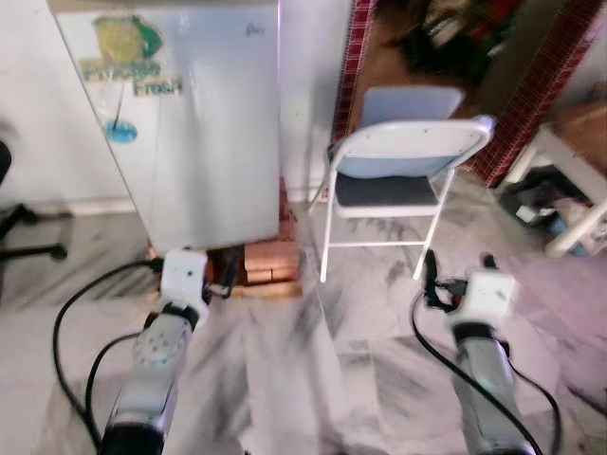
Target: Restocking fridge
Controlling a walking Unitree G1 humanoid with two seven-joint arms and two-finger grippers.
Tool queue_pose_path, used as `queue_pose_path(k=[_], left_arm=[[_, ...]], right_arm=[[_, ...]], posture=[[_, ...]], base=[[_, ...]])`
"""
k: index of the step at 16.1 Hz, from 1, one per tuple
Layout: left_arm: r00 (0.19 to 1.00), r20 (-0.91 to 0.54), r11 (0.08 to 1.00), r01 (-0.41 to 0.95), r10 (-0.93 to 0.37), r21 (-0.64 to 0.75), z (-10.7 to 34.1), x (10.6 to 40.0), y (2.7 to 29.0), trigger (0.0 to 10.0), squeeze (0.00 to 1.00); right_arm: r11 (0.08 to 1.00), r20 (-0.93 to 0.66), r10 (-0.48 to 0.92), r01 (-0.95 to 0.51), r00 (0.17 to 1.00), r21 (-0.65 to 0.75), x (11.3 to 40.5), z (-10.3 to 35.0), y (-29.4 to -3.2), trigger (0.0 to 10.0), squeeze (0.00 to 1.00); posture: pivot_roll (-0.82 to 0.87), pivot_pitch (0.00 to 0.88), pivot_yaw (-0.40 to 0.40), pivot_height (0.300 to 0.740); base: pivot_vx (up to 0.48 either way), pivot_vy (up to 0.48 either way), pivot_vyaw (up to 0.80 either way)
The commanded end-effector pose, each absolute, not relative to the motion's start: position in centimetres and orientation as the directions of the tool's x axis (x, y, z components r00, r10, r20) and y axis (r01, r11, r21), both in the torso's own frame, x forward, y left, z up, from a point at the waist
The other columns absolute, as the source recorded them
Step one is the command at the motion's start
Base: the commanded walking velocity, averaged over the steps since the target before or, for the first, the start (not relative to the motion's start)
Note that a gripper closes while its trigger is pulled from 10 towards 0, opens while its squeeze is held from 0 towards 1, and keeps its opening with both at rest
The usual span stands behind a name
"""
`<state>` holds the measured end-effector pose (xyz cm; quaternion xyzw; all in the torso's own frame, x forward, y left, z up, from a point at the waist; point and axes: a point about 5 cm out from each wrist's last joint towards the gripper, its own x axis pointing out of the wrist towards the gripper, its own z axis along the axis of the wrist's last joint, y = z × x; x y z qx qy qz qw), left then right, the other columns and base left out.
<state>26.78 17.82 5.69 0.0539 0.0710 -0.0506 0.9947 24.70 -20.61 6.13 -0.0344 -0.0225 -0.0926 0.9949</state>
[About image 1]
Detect white fridge door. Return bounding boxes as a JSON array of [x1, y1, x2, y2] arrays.
[[52, 5, 285, 252]]

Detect red brick fridge base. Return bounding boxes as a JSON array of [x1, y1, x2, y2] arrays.
[[147, 180, 304, 287]]

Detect black bag with white label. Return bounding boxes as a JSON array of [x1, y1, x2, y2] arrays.
[[498, 166, 581, 240]]

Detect white plastic side table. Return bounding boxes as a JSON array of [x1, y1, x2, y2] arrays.
[[503, 123, 607, 259]]

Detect white blue folding chair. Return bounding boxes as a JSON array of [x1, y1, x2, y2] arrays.
[[308, 87, 496, 283]]

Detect black office chair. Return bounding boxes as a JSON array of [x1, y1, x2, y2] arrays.
[[0, 142, 69, 276]]

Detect green fresh sticker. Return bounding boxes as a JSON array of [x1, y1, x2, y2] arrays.
[[81, 14, 186, 145]]

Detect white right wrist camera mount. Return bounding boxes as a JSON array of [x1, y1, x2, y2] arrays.
[[460, 270, 520, 328]]

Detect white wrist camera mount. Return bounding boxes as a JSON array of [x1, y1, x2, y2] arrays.
[[460, 270, 520, 328], [159, 248, 210, 309]]

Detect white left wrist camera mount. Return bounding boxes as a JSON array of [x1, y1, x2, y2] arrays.
[[159, 248, 210, 309]]

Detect short black left arm cable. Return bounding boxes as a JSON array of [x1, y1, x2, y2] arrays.
[[83, 330, 145, 446]]

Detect long black left arm cable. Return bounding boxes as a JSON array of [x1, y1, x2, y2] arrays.
[[51, 258, 164, 448]]

